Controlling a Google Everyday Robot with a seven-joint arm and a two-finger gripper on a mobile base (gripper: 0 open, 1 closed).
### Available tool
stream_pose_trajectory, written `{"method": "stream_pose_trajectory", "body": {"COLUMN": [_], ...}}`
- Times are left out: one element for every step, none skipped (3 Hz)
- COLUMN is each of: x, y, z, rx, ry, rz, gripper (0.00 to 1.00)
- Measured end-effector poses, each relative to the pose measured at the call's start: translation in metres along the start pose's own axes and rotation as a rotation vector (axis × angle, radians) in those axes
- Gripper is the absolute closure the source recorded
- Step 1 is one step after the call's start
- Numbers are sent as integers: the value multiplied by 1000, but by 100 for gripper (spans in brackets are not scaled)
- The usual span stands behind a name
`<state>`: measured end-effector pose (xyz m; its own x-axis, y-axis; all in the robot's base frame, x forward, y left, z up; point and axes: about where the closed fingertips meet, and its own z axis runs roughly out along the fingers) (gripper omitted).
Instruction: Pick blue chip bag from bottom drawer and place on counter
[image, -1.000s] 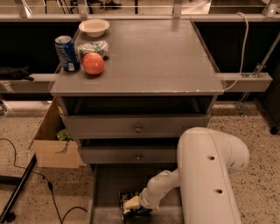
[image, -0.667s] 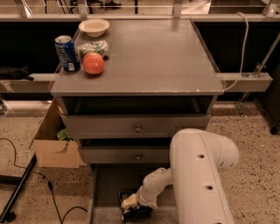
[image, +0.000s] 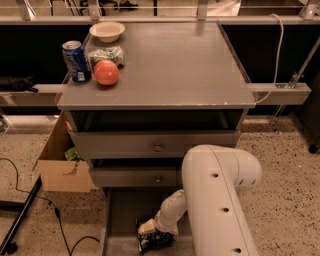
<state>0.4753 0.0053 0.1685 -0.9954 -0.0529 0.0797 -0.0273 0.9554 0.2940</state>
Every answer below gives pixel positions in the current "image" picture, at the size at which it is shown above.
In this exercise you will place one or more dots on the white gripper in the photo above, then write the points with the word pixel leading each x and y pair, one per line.
pixel 164 223

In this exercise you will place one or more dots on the blue chip bag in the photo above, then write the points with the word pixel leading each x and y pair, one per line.
pixel 155 240

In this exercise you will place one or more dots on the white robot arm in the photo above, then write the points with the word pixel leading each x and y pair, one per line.
pixel 211 177

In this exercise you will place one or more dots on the grey bottom drawer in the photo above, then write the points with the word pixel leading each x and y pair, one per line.
pixel 124 207

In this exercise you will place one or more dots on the grey drawer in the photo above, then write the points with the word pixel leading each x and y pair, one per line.
pixel 124 207
pixel 150 134
pixel 136 172

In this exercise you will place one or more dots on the grey middle drawer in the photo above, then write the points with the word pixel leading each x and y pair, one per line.
pixel 136 172

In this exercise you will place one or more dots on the grey top drawer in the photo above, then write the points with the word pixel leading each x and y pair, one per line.
pixel 150 134

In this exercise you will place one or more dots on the grey drawer cabinet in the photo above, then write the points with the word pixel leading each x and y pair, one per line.
pixel 168 66

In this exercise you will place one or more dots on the green packet in box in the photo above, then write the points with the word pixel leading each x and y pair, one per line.
pixel 72 155

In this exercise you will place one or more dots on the cardboard box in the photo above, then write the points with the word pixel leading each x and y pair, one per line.
pixel 58 174

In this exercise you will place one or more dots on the black metal floor bar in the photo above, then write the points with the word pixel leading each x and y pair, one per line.
pixel 8 246

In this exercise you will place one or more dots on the red apple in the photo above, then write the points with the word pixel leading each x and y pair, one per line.
pixel 106 72

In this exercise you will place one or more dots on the blue soda can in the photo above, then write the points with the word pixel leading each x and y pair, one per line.
pixel 76 61

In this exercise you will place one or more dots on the white bowl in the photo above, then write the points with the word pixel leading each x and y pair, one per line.
pixel 107 32

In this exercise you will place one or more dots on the black object on rail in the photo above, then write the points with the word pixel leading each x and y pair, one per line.
pixel 17 84

